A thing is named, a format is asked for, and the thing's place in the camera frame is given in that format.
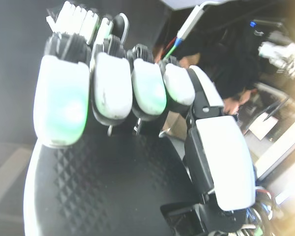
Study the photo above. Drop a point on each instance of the white spare robot hand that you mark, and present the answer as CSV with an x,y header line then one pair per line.
x,y
277,52

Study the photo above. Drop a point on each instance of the white flat box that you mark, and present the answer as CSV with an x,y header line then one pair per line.
x,y
261,126

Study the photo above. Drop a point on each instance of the person in black clothes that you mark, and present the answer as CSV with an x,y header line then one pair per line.
x,y
223,61

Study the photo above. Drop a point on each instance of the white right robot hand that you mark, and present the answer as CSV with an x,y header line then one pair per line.
x,y
108,184

